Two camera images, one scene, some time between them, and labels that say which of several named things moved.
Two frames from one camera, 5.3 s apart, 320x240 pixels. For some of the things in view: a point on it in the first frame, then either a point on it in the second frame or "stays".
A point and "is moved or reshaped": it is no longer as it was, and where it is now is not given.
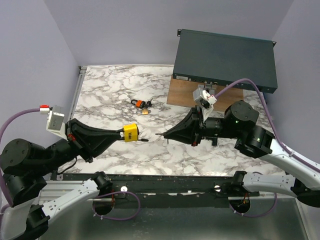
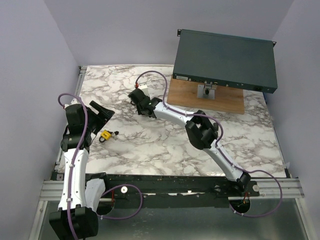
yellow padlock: x=130 y=132 is moved or reshaped
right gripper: x=190 y=129 -> x=138 y=110
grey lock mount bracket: x=211 y=87 stays
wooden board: x=181 y=92 stays
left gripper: x=89 y=140 -> x=104 y=116
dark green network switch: x=221 y=60 stays
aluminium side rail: x=82 y=71 stays
